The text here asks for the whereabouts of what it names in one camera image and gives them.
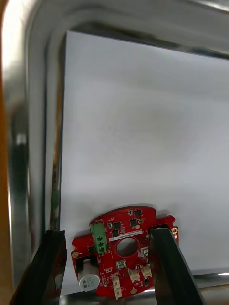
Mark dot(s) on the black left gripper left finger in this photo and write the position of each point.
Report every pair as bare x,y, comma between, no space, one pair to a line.
45,274

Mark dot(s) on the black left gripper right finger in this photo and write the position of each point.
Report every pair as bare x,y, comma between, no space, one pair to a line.
169,269

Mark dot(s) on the steel tray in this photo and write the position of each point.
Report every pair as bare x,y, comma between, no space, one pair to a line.
35,119

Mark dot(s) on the white paper sheet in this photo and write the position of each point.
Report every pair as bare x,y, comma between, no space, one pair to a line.
143,119

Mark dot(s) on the round red circuit board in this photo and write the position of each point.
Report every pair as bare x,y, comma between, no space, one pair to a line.
124,226

